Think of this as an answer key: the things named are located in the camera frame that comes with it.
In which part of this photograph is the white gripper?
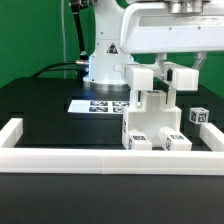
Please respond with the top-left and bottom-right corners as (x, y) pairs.
(120, 0), (224, 81)

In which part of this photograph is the white chair back frame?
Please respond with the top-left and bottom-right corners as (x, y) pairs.
(114, 62), (199, 91)

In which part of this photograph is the white chair seat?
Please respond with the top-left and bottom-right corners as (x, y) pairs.
(122, 90), (181, 148)

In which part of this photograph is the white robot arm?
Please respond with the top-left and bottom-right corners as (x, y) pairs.
(70, 0), (224, 90)

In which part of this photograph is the white tagged cube right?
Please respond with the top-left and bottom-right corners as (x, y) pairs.
(189, 107), (209, 124)

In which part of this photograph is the white flat tag board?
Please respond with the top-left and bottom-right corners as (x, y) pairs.
(68, 100), (129, 114)

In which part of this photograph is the white U-shaped boundary fence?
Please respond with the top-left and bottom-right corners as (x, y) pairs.
(0, 118), (224, 176)

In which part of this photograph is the black cable bundle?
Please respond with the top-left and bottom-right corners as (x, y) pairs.
(31, 60), (88, 80)

